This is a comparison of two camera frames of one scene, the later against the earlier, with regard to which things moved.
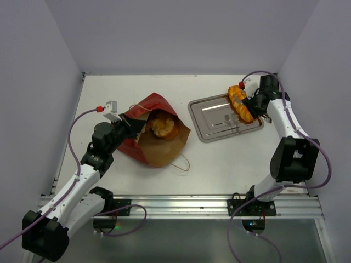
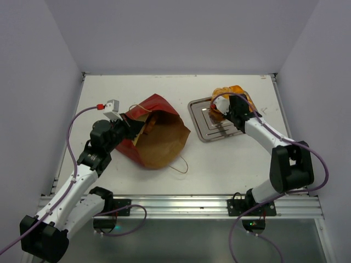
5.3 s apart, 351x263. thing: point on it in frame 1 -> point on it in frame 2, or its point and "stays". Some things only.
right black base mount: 252,211 stays
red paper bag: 154,152 stays
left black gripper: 133,126 stays
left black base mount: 107,226 stays
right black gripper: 253,103 -> 236,108
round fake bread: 165,127 -> 214,113
